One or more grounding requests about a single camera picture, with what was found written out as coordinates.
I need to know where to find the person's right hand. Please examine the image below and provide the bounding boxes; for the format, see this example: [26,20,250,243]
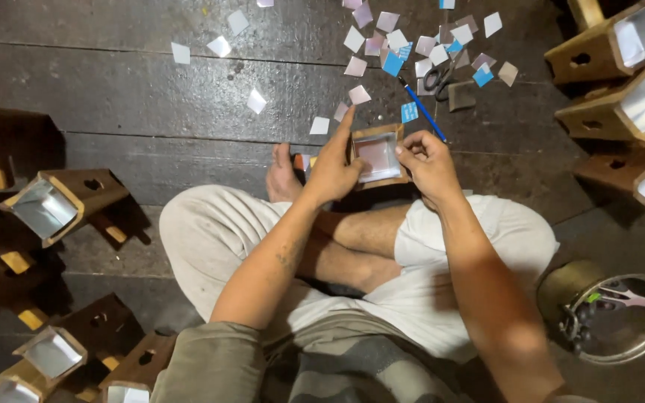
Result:
[395,130,466,211]

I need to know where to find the person's left hand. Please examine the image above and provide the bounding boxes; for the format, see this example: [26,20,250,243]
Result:
[303,105,367,206]

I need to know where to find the small wooden foil-lined box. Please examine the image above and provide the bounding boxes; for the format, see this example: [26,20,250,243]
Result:
[350,123,412,191]

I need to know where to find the blue pencil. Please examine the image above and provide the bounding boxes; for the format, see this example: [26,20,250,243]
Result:
[398,76,448,144]

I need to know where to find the dark brown wooden piece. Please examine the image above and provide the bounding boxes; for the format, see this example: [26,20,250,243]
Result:
[448,81,478,113]

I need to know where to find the black scissors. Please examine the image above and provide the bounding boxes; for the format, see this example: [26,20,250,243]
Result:
[423,58,459,103]

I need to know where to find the scattered blue paper squares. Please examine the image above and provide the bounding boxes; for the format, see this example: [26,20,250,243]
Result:
[382,0,495,124]

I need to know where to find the person's bare legs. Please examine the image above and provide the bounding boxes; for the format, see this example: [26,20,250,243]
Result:
[298,204,414,296]

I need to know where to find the scattered silver paper squares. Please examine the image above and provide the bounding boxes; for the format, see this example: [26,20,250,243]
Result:
[170,0,520,137]

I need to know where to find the person's bare foot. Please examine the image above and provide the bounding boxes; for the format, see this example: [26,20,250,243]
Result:
[265,143,306,204]

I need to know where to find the large wooden foil-lined box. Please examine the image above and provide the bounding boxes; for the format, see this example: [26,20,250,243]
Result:
[544,0,645,86]
[554,58,645,144]
[573,147,645,222]
[566,0,607,32]

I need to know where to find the round brass tin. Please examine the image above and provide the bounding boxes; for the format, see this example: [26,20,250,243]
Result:
[536,259,645,366]

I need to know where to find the person's white shorts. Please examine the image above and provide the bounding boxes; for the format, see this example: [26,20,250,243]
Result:
[158,184,560,366]

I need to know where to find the dark metal hardware bits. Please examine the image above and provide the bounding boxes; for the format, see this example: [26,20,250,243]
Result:
[558,302,595,354]

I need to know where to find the person's olive shirt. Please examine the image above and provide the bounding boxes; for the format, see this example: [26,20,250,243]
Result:
[149,321,471,403]

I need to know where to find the group of wooden foil-lined boxes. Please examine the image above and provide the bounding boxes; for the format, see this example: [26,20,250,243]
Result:
[0,101,179,403]

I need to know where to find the pink-handled scissors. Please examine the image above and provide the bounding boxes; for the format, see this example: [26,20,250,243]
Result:
[597,285,645,318]

